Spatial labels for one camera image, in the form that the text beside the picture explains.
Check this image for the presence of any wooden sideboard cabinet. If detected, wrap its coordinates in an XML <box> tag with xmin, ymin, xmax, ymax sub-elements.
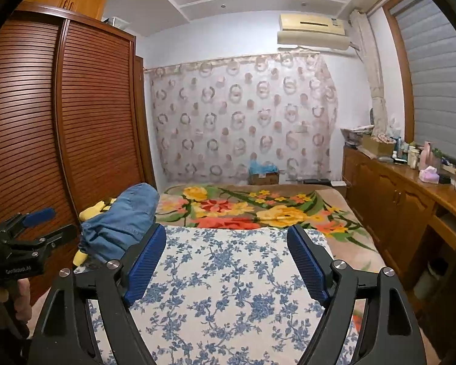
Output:
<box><xmin>342</xmin><ymin>146</ymin><xmax>456</xmax><ymax>308</ymax></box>

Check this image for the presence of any blue floral bedsheet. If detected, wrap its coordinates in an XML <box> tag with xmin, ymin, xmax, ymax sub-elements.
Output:
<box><xmin>74</xmin><ymin>224</ymin><xmax>360</xmax><ymax>365</ymax></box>

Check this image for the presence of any colourful floral blanket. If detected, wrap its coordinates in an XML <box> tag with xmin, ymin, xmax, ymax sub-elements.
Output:
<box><xmin>154</xmin><ymin>183</ymin><xmax>388</xmax><ymax>270</ymax></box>

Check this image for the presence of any wooden louvred wardrobe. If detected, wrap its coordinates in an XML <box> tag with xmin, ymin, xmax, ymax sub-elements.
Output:
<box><xmin>0</xmin><ymin>2</ymin><xmax>156</xmax><ymax>312</ymax></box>

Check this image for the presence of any grey waste bin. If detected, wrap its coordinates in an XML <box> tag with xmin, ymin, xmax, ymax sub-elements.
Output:
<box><xmin>414</xmin><ymin>260</ymin><xmax>447</xmax><ymax>301</ymax></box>

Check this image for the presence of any blue plastic bag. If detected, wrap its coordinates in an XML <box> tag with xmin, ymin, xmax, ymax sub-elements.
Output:
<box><xmin>249</xmin><ymin>156</ymin><xmax>280</xmax><ymax>176</ymax></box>

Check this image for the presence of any small cardboard box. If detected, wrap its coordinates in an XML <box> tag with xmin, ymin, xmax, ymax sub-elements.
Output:
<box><xmin>249</xmin><ymin>171</ymin><xmax>280</xmax><ymax>186</ymax></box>

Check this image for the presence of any cream wall air conditioner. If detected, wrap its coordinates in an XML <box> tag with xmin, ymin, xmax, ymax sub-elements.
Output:
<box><xmin>277</xmin><ymin>12</ymin><xmax>350</xmax><ymax>52</ymax></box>

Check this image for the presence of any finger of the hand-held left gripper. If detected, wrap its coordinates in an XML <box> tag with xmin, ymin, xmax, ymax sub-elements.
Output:
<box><xmin>0</xmin><ymin>208</ymin><xmax>56</xmax><ymax>236</ymax></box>
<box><xmin>8</xmin><ymin>224</ymin><xmax>78</xmax><ymax>252</ymax></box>

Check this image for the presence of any tied beige curtain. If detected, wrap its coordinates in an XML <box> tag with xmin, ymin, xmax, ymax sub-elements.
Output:
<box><xmin>350</xmin><ymin>9</ymin><xmax>388</xmax><ymax>137</ymax></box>

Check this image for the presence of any person's left hand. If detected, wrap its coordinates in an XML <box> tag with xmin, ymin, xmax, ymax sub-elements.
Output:
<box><xmin>0</xmin><ymin>277</ymin><xmax>33</xmax><ymax>325</ymax></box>

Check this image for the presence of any ring-patterned sheer curtain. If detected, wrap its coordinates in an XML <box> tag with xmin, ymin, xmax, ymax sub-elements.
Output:
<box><xmin>144</xmin><ymin>51</ymin><xmax>339</xmax><ymax>185</ymax></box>

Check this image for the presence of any open cardboard box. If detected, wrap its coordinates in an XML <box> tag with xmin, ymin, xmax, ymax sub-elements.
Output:
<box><xmin>361</xmin><ymin>133</ymin><xmax>396</xmax><ymax>156</ymax></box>

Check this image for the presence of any grey window blind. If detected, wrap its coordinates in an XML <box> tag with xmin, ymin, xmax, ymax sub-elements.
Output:
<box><xmin>393</xmin><ymin>0</ymin><xmax>456</xmax><ymax>164</ymax></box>

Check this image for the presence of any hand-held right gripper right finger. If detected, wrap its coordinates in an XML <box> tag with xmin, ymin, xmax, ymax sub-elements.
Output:
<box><xmin>287</xmin><ymin>224</ymin><xmax>422</xmax><ymax>365</ymax></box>

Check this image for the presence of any row of cosmetic bottles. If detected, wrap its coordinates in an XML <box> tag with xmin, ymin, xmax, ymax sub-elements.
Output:
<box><xmin>391</xmin><ymin>137</ymin><xmax>420</xmax><ymax>168</ymax></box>

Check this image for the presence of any wooden window frame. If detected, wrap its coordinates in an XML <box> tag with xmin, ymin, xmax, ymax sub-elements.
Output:
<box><xmin>382</xmin><ymin>0</ymin><xmax>456</xmax><ymax>168</ymax></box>

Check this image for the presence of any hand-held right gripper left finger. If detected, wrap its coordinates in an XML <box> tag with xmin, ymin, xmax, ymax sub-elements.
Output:
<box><xmin>28</xmin><ymin>222</ymin><xmax>167</xmax><ymax>365</ymax></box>

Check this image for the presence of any white storage box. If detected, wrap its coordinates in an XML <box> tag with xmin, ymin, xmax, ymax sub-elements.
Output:
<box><xmin>102</xmin><ymin>16</ymin><xmax>132</xmax><ymax>29</ymax></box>

